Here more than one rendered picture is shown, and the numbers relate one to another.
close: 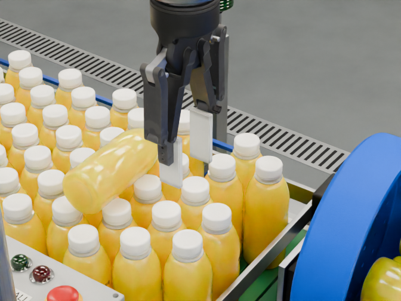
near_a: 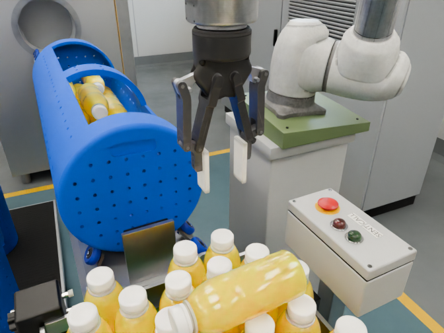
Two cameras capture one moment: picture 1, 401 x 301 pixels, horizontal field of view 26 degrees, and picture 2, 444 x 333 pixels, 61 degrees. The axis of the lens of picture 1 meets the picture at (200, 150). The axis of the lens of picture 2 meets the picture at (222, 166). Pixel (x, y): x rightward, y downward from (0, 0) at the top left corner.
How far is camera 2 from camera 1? 1.35 m
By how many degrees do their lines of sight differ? 110
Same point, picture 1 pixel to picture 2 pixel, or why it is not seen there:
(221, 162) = (133, 294)
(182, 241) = (226, 234)
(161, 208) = (222, 265)
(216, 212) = (185, 247)
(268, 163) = (100, 275)
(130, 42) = not seen: outside the picture
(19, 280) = (355, 227)
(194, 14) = not seen: hidden behind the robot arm
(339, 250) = not seen: hidden behind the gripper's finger
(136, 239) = (257, 247)
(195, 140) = (207, 174)
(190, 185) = (183, 279)
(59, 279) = (326, 220)
